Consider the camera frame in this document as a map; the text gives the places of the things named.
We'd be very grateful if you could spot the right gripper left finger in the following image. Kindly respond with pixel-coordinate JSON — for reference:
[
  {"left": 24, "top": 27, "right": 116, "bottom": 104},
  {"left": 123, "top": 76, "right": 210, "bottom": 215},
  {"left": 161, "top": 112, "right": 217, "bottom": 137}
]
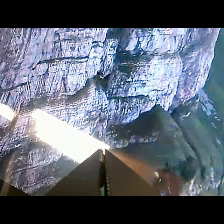
[{"left": 45, "top": 148, "right": 106, "bottom": 197}]

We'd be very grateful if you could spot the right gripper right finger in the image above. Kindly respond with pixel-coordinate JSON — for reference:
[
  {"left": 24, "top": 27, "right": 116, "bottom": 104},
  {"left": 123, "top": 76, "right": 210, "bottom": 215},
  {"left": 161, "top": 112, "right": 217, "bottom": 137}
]
[{"left": 104, "top": 149, "right": 162, "bottom": 197}]

